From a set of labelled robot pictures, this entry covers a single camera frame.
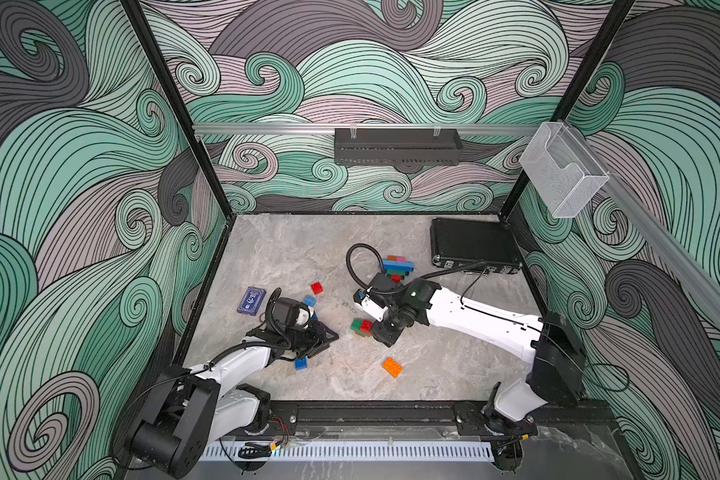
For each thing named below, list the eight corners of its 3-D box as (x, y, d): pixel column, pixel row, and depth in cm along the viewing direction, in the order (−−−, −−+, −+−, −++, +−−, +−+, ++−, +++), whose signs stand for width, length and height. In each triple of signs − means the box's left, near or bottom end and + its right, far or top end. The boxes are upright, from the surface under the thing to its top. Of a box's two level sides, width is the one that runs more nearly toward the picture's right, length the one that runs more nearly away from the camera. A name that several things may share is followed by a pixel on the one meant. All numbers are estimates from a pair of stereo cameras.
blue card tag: (238, 312, 95) (236, 308, 93) (249, 289, 100) (247, 286, 98) (256, 315, 94) (254, 312, 92) (266, 292, 100) (265, 289, 98)
